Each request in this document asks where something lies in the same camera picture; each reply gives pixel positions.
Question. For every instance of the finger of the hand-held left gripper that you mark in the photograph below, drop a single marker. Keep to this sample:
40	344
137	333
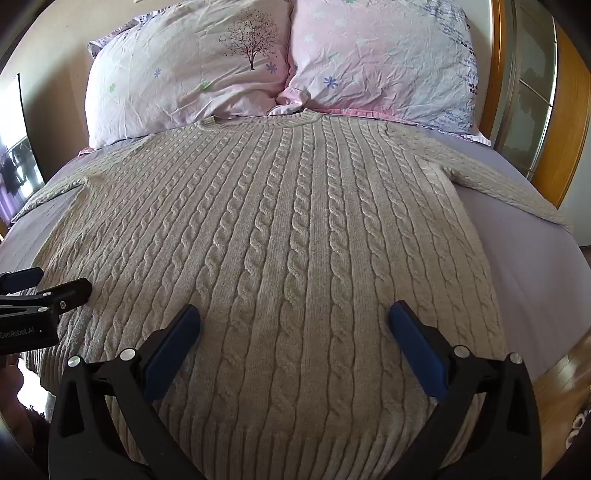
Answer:
22	277
71	291

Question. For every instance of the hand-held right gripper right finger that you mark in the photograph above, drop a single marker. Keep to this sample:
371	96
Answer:
415	347

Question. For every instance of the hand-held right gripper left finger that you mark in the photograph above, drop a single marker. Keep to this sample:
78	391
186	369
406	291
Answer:
171	347

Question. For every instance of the lavender bed sheet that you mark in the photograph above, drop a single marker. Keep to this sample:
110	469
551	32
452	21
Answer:
508	240

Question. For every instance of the tree print pillow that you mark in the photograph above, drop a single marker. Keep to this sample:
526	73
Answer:
194	69

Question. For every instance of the pink flower print pillow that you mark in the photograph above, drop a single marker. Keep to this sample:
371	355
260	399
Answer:
383	60

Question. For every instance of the wooden headboard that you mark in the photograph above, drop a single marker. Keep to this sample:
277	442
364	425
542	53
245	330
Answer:
499	69

